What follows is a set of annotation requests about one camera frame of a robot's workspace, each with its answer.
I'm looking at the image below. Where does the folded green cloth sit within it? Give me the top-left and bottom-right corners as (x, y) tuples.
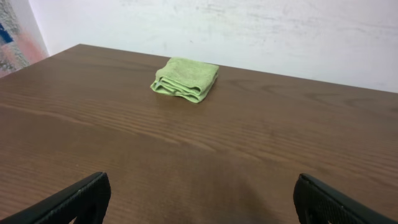
(150, 57), (220, 103)

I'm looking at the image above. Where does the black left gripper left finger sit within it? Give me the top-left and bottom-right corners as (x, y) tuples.
(1, 172), (111, 224)

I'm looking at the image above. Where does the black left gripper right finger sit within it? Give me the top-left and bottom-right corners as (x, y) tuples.
(293, 173), (397, 224)

